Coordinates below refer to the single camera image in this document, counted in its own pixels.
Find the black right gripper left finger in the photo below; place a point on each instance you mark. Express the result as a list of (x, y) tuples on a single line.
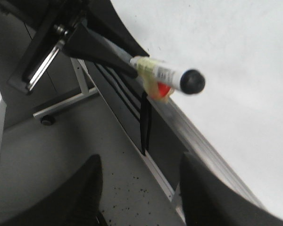
[(75, 203)]

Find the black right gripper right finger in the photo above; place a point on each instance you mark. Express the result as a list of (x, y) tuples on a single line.
[(207, 201)]

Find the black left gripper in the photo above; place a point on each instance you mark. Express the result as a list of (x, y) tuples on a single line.
[(54, 22)]

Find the white whiteboard marker with tape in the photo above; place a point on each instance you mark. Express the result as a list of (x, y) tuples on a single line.
[(161, 79)]

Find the grey whiteboard stand leg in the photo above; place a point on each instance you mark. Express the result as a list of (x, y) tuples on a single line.
[(45, 116)]

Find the white whiteboard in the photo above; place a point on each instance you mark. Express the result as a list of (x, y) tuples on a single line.
[(238, 46)]

